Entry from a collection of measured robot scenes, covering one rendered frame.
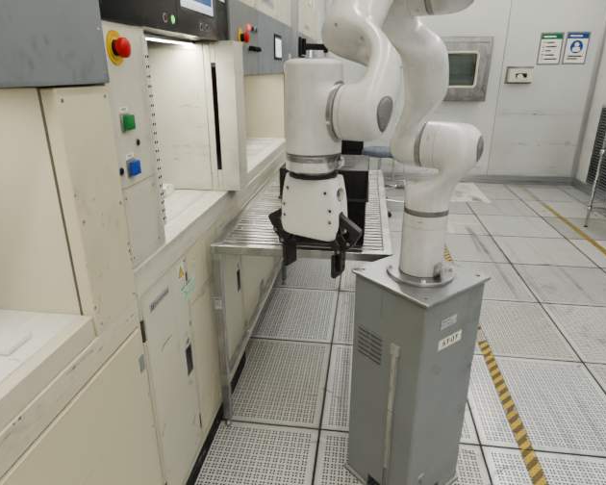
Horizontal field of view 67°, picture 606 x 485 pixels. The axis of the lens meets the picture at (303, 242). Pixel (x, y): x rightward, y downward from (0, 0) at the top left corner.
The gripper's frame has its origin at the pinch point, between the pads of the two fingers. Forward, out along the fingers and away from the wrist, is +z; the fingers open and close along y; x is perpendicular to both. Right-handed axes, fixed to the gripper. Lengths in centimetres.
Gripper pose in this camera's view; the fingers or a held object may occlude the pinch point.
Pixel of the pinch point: (313, 264)
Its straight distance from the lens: 76.1
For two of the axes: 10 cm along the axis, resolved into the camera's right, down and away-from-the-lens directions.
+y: -8.4, -1.9, 5.0
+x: -5.4, 3.0, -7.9
